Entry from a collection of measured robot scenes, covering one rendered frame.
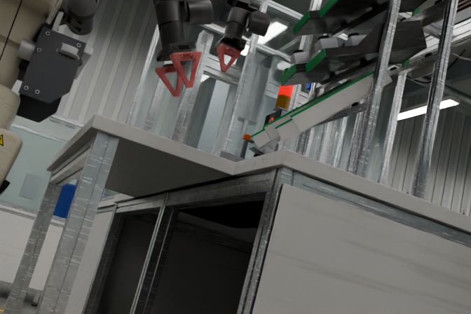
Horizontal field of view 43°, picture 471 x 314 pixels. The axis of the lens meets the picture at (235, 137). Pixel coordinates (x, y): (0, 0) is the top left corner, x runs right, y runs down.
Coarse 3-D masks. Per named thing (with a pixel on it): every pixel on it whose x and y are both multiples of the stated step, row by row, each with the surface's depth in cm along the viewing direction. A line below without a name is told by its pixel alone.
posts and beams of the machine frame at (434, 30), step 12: (408, 12) 289; (432, 24) 294; (468, 24) 283; (432, 36) 306; (456, 36) 288; (468, 36) 281; (432, 48) 302; (312, 132) 287; (420, 144) 293; (432, 144) 291
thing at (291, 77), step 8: (296, 64) 160; (304, 64) 160; (288, 72) 165; (296, 72) 159; (304, 72) 161; (320, 72) 164; (328, 72) 165; (336, 72) 167; (360, 72) 172; (368, 72) 173; (280, 80) 171; (288, 80) 166; (296, 80) 168; (304, 80) 169; (312, 80) 171; (320, 80) 172
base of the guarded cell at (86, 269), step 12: (108, 204) 263; (96, 216) 283; (108, 216) 255; (96, 228) 271; (96, 240) 261; (84, 252) 279; (96, 252) 252; (84, 264) 269; (96, 264) 243; (84, 276) 259; (72, 288) 276; (84, 288) 250; (72, 300) 266; (84, 300) 241; (72, 312) 256
